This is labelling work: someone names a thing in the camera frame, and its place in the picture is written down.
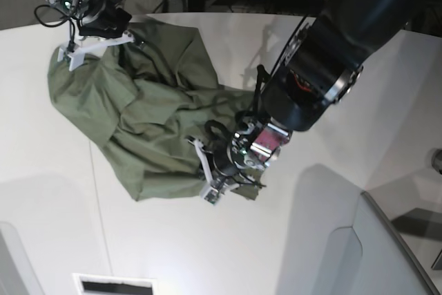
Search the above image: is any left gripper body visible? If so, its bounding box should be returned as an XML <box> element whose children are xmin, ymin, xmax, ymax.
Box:
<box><xmin>210</xmin><ymin>117</ymin><xmax>289</xmax><ymax>176</ymax></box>

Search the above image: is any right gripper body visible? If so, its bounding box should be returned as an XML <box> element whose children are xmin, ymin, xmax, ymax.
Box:
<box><xmin>77</xmin><ymin>0</ymin><xmax>132</xmax><ymax>39</ymax></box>

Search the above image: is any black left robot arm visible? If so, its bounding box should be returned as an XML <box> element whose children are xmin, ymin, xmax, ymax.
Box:
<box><xmin>211</xmin><ymin>0</ymin><xmax>422</xmax><ymax>178</ymax></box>

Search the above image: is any green t-shirt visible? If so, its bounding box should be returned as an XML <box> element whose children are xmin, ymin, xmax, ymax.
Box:
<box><xmin>48</xmin><ymin>18</ymin><xmax>253</xmax><ymax>201</ymax></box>

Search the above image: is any white label with black bar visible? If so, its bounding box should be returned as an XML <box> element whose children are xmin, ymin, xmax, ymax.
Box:
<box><xmin>73</xmin><ymin>273</ymin><xmax>159</xmax><ymax>295</ymax></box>

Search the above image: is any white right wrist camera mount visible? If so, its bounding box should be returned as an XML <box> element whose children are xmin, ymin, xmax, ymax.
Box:
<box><xmin>57</xmin><ymin>30</ymin><xmax>135</xmax><ymax>71</ymax></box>

